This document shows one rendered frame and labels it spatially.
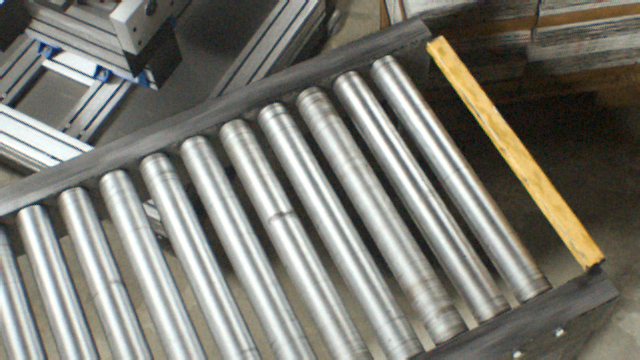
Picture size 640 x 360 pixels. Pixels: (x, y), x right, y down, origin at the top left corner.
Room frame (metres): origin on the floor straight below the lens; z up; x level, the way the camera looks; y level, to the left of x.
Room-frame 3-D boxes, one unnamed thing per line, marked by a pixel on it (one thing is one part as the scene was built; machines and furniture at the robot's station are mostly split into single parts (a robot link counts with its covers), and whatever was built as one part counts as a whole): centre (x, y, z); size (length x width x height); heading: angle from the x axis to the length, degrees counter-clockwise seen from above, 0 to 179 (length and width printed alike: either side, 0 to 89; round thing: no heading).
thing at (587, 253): (0.62, -0.28, 0.81); 0.43 x 0.03 x 0.02; 20
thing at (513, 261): (0.60, -0.20, 0.77); 0.47 x 0.05 x 0.05; 20
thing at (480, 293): (0.58, -0.14, 0.77); 0.47 x 0.05 x 0.05; 20
